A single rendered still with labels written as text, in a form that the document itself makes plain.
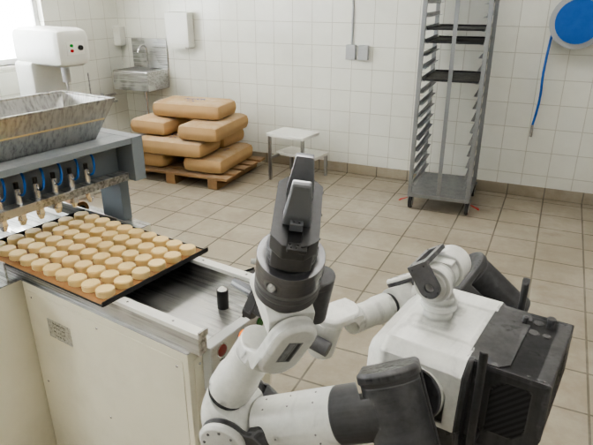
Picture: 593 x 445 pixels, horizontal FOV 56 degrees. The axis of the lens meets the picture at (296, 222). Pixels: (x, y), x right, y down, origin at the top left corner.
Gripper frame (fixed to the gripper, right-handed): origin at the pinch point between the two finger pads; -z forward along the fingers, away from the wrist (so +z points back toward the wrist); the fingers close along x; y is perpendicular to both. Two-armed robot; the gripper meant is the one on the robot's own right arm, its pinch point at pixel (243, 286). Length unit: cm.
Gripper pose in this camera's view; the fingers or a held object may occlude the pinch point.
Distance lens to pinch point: 136.4
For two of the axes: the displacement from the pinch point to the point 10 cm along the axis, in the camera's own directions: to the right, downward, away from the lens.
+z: 8.6, 4.0, -3.1
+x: -4.0, 9.1, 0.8
